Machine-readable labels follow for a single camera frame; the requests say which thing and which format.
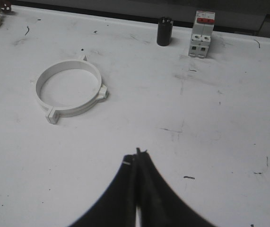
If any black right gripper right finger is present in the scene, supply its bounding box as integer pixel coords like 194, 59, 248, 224
136, 148, 214, 227

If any white half clamp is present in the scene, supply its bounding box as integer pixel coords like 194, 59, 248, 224
46, 55, 108, 124
35, 60, 92, 124

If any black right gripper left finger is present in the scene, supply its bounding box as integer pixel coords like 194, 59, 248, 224
71, 155, 137, 227

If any white circuit breaker red switch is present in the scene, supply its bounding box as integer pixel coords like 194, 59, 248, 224
188, 10, 215, 58

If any black cylindrical capacitor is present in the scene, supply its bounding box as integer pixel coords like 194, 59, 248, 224
157, 17, 173, 46

